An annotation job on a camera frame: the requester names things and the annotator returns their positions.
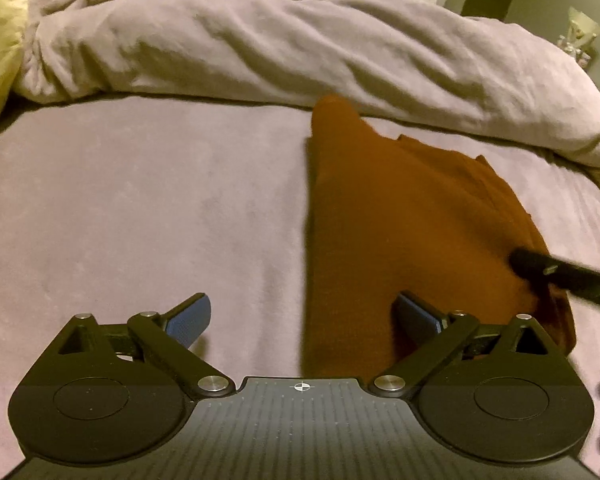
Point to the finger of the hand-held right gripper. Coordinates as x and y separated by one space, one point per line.
560 272

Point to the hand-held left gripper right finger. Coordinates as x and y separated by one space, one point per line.
417 314

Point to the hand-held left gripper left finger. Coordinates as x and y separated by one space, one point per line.
190 317

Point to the brown knit sweater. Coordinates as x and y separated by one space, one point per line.
405 210

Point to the bed with grey sheet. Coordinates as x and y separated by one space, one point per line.
130 210

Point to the pale bag on floor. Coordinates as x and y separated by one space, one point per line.
580 35

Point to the grey crumpled duvet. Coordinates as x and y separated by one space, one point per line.
280 40

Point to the yellow plush cushion with face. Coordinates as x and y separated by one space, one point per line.
0 45

